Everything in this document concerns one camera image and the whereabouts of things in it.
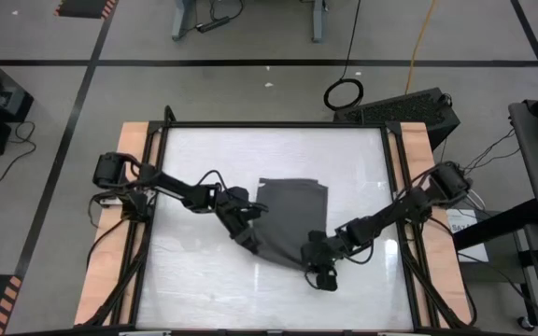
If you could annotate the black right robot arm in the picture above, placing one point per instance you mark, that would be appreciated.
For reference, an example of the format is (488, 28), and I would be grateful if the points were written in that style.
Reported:
(390, 214)

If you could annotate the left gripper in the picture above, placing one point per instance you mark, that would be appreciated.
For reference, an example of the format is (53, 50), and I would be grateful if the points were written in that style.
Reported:
(245, 215)

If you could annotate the white paper sheet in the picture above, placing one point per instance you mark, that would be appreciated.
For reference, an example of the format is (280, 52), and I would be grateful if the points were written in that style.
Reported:
(458, 215)

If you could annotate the black power strip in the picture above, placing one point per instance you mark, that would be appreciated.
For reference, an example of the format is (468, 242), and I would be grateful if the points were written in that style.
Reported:
(213, 24)

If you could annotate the grey towel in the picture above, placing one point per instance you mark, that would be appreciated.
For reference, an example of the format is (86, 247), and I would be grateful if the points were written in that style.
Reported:
(292, 219)

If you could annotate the wooden side board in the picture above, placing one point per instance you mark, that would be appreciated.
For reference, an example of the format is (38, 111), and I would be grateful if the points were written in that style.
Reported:
(416, 140)
(133, 140)

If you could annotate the black desk beam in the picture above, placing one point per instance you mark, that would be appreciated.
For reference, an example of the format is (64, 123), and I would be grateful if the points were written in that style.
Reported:
(498, 226)

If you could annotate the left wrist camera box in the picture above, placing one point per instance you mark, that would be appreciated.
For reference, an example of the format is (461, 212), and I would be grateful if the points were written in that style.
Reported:
(238, 195)

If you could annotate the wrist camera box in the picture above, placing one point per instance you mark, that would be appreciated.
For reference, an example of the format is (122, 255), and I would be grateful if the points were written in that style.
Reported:
(327, 278)
(238, 195)

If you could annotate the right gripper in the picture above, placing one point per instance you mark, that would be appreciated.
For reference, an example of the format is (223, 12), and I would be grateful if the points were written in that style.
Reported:
(322, 249)

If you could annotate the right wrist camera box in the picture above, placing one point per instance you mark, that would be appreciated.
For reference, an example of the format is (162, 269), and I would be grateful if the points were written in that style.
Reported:
(327, 278)

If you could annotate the black perforated computer tower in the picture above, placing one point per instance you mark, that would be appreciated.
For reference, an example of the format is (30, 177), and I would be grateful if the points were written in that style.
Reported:
(400, 112)

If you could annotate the grey desk leg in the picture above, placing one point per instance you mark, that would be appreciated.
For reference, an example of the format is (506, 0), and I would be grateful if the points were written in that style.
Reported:
(319, 21)
(181, 21)

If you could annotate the black table frame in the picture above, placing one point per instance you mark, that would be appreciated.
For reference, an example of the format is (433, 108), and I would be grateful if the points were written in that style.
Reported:
(273, 124)

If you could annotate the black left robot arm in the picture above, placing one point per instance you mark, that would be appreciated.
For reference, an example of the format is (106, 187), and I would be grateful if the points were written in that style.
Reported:
(175, 184)

